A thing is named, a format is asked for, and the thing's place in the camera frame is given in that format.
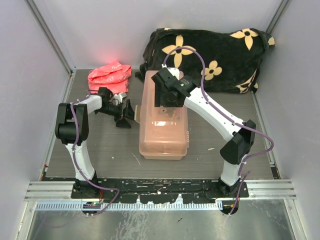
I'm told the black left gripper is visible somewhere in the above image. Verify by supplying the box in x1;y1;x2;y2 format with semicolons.
95;99;138;128

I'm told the grey tool box latch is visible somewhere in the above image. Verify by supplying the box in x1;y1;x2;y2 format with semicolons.
134;105;141;124

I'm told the pink plastic tool box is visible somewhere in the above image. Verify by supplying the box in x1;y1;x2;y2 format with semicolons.
137;70;189;160

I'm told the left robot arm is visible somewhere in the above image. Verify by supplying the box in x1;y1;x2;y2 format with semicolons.
55;87;135;198

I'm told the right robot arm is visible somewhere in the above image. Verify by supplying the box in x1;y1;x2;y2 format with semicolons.
151;67;256;197

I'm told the pink plastic bag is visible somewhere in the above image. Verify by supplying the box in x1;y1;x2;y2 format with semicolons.
87;61;132;94

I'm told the black floral pillow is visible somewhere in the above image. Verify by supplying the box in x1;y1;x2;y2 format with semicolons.
135;28;275;94

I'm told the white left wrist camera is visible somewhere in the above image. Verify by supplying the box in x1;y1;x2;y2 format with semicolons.
113;92;127;104

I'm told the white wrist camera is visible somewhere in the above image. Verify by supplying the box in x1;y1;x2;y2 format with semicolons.
161;64;184;80
113;92;127;104

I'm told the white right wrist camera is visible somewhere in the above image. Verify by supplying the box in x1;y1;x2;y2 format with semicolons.
161;64;184;80

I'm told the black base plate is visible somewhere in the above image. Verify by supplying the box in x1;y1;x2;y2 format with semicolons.
71;178;237;204

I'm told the aluminium frame rail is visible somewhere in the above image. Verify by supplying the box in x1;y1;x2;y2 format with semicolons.
24;178;297;204

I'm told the white slotted cable duct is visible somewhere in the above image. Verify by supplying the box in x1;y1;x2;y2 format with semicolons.
35;201;223;211

